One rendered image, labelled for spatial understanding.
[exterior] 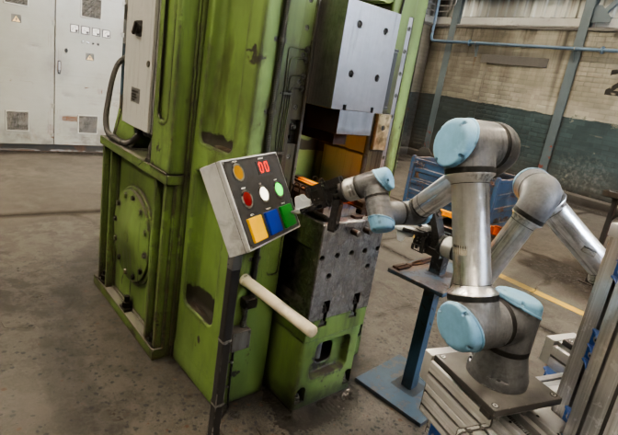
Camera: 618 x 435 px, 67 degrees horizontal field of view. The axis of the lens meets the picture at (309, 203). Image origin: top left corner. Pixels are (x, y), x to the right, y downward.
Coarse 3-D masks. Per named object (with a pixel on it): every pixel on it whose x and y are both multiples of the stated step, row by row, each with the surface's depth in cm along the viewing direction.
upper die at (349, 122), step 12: (312, 108) 195; (324, 108) 190; (312, 120) 196; (324, 120) 190; (336, 120) 185; (348, 120) 187; (360, 120) 192; (336, 132) 185; (348, 132) 189; (360, 132) 194
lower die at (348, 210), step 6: (294, 180) 221; (300, 180) 219; (312, 180) 226; (294, 186) 214; (300, 186) 212; (306, 186) 214; (294, 192) 207; (300, 192) 205; (348, 204) 202; (318, 210) 196; (324, 210) 194; (330, 210) 197; (342, 210) 201; (348, 210) 204; (354, 210) 206; (342, 216) 203
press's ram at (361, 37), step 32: (352, 0) 171; (320, 32) 182; (352, 32) 175; (384, 32) 186; (320, 64) 183; (352, 64) 180; (384, 64) 191; (320, 96) 184; (352, 96) 185; (384, 96) 197
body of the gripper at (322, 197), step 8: (320, 184) 150; (328, 184) 152; (336, 184) 149; (312, 192) 151; (320, 192) 150; (328, 192) 151; (336, 192) 150; (312, 200) 152; (320, 200) 151; (328, 200) 151; (344, 200) 148; (320, 208) 151
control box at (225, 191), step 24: (216, 168) 136; (264, 168) 155; (216, 192) 138; (240, 192) 140; (288, 192) 165; (216, 216) 140; (240, 216) 137; (264, 216) 148; (240, 240) 137; (264, 240) 144
